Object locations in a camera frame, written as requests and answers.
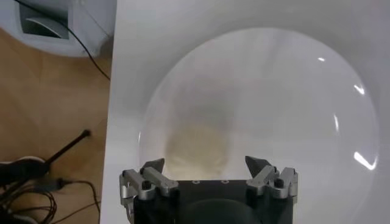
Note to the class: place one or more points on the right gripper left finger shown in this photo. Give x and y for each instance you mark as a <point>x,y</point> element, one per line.
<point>158,179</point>

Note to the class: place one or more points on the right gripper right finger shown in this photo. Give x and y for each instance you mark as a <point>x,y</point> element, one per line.
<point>265,178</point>

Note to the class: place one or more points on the white steamed baozi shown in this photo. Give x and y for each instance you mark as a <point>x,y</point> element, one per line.
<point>198,149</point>

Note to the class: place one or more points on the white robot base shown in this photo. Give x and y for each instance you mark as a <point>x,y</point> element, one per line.
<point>85,30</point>

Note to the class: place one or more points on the white round plate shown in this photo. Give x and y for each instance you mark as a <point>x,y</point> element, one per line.
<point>274,106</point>

